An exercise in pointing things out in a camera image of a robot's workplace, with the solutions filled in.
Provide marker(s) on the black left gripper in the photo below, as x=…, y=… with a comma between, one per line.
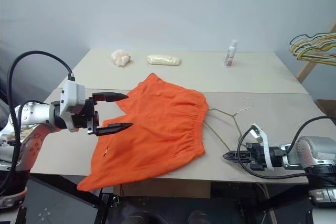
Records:
x=85, y=117

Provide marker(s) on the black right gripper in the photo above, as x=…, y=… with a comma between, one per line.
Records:
x=256, y=154

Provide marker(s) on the orange shorts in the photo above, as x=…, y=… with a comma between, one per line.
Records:
x=157, y=129

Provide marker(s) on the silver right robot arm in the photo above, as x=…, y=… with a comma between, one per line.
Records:
x=309, y=150

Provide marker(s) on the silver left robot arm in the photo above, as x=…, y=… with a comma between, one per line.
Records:
x=31, y=115

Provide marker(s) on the white crumpled cloth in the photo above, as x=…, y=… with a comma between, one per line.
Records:
x=120, y=57

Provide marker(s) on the dark rounded shape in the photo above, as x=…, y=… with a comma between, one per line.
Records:
x=147, y=218
x=199, y=217

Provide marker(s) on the pale yellow packet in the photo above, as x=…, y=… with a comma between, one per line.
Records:
x=164, y=60

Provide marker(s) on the cardboard box under table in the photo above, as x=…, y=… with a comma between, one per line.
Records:
x=162, y=188

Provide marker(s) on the white spray bottle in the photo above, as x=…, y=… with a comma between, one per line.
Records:
x=230, y=56

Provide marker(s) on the brown cardboard box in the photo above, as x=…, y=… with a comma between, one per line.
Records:
x=328, y=106

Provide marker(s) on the bunch of hangers on rack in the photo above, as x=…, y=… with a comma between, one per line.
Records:
x=305, y=70

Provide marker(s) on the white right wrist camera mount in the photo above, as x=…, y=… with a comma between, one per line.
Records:
x=265, y=142

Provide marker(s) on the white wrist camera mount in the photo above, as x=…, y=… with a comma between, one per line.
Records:
x=73, y=93
x=265, y=142

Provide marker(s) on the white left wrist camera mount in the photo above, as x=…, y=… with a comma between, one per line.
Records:
x=73, y=93

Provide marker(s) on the black table frame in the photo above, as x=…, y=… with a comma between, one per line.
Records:
x=105, y=208

